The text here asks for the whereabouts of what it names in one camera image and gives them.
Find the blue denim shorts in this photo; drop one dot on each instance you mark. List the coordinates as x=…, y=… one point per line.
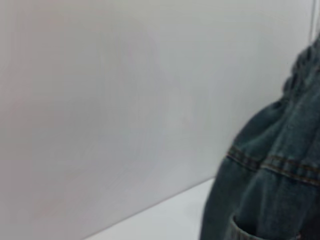
x=270, y=175

